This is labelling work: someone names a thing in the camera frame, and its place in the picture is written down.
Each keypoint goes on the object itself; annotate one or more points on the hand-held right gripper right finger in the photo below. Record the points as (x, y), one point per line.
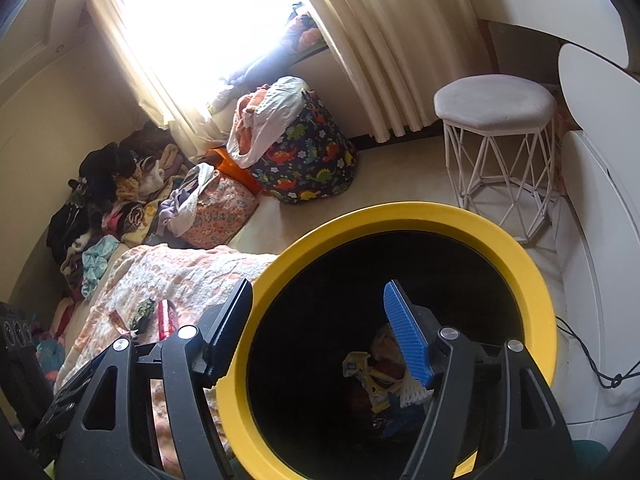
(407, 340)

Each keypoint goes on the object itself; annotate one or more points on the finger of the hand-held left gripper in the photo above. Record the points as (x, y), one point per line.
(65, 402)

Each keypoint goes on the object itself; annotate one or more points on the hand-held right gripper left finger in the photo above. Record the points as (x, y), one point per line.
(225, 330)

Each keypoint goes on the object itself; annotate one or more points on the yellow snack wrapper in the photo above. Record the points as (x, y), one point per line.
(370, 385)

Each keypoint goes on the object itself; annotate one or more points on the blue plastic wrapper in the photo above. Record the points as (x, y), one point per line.
(400, 417)

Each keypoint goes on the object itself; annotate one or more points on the yellow trash bin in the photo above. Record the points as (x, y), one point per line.
(350, 220)

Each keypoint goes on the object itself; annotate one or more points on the dark floral pillow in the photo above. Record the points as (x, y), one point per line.
(47, 355)

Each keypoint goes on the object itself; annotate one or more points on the red snack packet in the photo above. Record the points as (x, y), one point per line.
(166, 320)

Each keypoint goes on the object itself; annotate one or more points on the peach white quilt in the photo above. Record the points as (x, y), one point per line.
(190, 270)

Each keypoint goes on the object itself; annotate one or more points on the green snack packet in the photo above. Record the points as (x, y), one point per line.
(145, 310)

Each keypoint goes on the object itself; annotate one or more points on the pink floral bag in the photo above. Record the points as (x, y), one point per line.
(220, 215)

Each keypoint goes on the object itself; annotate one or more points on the teal cloth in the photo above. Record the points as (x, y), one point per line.
(100, 260)

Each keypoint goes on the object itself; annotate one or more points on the white lilac cloth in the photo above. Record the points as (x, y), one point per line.
(185, 205)

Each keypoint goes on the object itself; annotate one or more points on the orange bag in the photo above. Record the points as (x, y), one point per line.
(235, 170)

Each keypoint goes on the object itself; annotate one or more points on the pile of clothes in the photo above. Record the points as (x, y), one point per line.
(110, 185)

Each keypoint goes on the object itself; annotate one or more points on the dinosaur print storage bag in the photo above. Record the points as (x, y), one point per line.
(310, 160)

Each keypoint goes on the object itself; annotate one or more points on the white plastic bag of clothes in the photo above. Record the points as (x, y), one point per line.
(275, 110)

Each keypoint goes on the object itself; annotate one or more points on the cream curtain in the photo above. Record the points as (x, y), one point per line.
(150, 85)
(380, 50)

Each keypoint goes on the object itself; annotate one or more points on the bedding on windowsill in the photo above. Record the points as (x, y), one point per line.
(305, 32)

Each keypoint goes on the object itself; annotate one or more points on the window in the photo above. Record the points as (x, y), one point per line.
(210, 20)

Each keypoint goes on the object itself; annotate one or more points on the white desk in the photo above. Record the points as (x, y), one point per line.
(550, 5)

